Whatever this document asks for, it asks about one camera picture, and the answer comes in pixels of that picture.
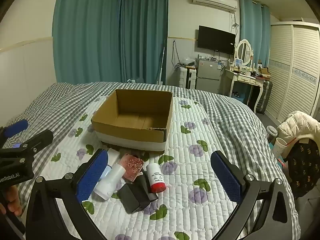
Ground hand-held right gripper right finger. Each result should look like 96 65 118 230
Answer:
210 150 292 240

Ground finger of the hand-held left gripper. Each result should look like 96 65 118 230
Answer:
0 119 28 144
0 130 54 159

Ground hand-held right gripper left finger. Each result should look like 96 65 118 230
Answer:
26 149 110 240

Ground white plastic bottle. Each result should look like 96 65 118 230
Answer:
94 164 126 201

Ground small white box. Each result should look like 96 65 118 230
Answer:
107 148 121 167

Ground pink patterned box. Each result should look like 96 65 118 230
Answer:
121 154 145 182

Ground black power adapter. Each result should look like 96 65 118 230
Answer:
117 183 158 214

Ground small black case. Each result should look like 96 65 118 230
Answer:
136 171 153 195

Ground white bottle with red cap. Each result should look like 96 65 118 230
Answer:
146 163 167 193

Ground brown cardboard box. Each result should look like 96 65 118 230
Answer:
90 89 174 152

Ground person's left hand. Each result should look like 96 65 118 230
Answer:
0 186 23 217

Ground floral quilted mat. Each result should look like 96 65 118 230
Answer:
47 95 253 240

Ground white paper cup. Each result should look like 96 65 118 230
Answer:
272 137 290 159

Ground clear plastic jar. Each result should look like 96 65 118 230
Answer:
266 125 278 140

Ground grey checkered bed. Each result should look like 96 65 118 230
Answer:
0 81 302 240

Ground dark patterned garment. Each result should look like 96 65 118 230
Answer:
285 140 320 199

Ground white puffer jacket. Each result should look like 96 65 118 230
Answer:
276 110 320 145

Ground dark suitcase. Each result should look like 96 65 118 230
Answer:
254 79 273 115

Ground white dressing table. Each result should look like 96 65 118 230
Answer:
221 66 266 113

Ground grey mini fridge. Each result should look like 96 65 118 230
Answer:
195 58 224 95

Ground white suitcase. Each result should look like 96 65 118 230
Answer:
179 66 198 89

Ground small brown box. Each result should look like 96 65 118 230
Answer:
258 66 271 78

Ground wide teal curtain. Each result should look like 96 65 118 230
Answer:
52 0 123 83

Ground oval vanity mirror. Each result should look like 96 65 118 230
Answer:
235 39 253 67

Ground white mop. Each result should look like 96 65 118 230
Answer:
156 44 167 85

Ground white louvered wardrobe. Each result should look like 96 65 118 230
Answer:
264 21 320 128

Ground narrow teal curtain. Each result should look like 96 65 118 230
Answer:
239 0 272 67

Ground white air conditioner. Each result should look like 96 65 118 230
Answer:
192 0 238 12

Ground hanging wall cables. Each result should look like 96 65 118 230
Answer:
171 40 187 68

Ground black wall television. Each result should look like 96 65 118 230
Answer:
197 25 236 55

